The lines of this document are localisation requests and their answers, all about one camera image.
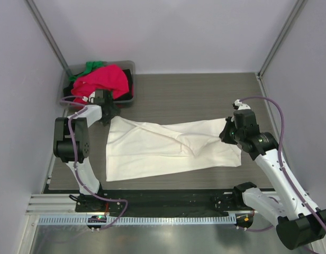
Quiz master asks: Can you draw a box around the left aluminium post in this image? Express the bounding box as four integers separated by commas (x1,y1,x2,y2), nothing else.
24,0,72,76

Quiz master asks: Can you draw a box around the green t shirt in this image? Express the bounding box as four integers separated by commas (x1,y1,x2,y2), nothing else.
69,61,104,82

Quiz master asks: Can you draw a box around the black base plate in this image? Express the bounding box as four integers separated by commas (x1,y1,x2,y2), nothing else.
75,189,251,217

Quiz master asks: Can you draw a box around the aluminium post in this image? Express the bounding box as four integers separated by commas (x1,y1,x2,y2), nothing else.
24,0,72,76
257,0,307,79

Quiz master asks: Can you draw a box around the clear plastic storage bin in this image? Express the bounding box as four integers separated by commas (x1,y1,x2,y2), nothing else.
59,60,135,107

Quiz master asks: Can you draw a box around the aluminium rail frame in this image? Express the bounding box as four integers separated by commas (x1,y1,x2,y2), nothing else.
25,193,316,215

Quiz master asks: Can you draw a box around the pink t shirt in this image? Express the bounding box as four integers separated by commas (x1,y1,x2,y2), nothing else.
71,65,130,104

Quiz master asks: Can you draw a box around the right aluminium post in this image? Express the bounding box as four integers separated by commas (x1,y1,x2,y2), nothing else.
257,0,307,79

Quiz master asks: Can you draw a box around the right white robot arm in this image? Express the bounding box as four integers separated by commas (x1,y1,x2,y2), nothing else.
219,110,326,250

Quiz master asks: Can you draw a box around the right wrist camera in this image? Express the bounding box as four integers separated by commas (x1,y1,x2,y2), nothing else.
232,99,257,129

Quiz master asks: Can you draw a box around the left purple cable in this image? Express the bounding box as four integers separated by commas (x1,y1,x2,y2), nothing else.
59,95,129,230

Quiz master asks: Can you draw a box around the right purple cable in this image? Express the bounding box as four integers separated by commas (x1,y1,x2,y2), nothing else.
233,96,326,254

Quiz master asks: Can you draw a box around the white slotted cable duct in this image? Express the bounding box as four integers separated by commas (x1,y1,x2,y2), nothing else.
38,215,237,226

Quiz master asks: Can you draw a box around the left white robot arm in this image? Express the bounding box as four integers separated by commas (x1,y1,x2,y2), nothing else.
53,96,128,211

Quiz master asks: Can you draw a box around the purple cable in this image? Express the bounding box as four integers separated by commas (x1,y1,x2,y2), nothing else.
59,95,129,230
233,96,326,254

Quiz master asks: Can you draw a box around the white t shirt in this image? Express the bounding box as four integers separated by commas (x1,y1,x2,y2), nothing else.
106,116,241,182

